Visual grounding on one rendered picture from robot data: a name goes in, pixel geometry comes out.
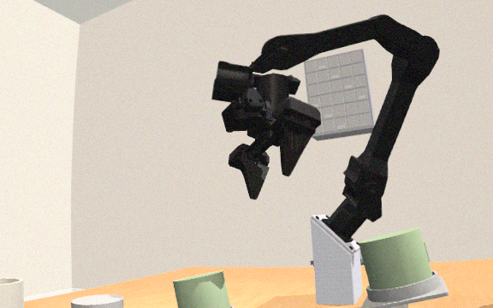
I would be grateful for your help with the pale green cylinder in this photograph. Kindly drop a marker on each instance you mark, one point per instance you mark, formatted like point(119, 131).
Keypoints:
point(395, 260)
point(202, 291)

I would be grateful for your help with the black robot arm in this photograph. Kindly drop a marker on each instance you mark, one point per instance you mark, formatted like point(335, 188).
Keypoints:
point(414, 56)

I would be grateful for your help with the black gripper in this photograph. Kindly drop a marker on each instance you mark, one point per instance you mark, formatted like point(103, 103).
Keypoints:
point(294, 124)

